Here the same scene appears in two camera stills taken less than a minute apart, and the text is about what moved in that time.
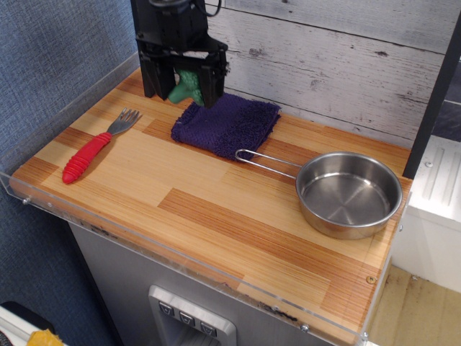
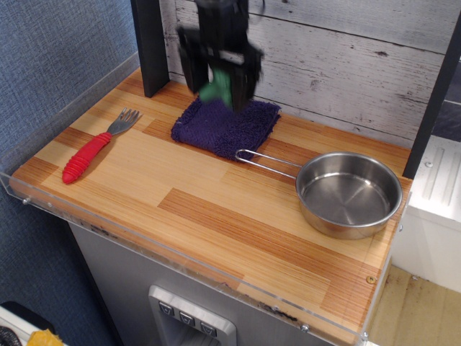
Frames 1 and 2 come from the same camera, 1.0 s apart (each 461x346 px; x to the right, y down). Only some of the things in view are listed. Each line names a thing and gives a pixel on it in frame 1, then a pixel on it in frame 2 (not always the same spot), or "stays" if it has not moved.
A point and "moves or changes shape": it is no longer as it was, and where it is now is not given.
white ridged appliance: x=428 y=241 stays
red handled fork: x=75 y=167 stays
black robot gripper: x=169 y=36 -> x=223 y=25
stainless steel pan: x=343 y=194 stays
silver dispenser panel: x=178 y=321 stays
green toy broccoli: x=189 y=86 moves or changes shape
